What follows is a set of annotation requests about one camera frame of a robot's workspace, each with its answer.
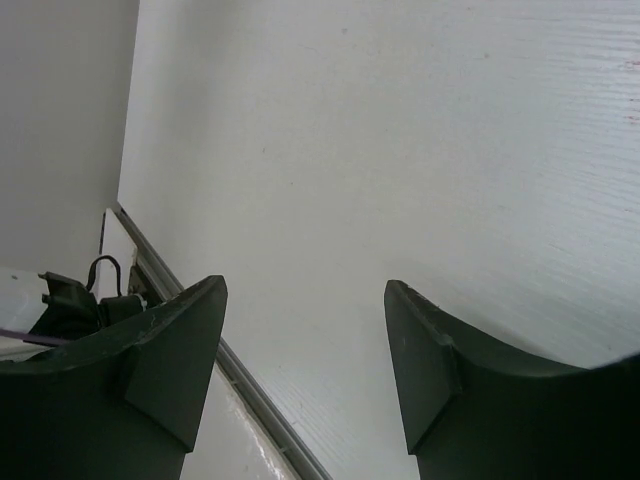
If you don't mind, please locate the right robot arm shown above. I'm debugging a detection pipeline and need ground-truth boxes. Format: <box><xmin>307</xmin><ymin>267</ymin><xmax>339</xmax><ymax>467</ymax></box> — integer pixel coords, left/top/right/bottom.
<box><xmin>1</xmin><ymin>270</ymin><xmax>639</xmax><ymax>479</ymax></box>

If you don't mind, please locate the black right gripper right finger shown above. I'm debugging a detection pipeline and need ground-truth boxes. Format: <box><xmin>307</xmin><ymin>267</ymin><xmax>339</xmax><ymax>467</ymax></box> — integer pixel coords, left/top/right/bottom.
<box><xmin>384</xmin><ymin>280</ymin><xmax>639</xmax><ymax>479</ymax></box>

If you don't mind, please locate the aluminium rail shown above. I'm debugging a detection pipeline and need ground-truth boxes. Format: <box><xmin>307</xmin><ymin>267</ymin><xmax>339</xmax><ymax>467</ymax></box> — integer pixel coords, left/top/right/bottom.
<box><xmin>116</xmin><ymin>208</ymin><xmax>330</xmax><ymax>479</ymax></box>

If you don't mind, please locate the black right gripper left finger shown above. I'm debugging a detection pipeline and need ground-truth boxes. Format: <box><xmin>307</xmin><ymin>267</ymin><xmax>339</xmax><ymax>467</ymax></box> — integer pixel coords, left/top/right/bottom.
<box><xmin>1</xmin><ymin>275</ymin><xmax>228</xmax><ymax>479</ymax></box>

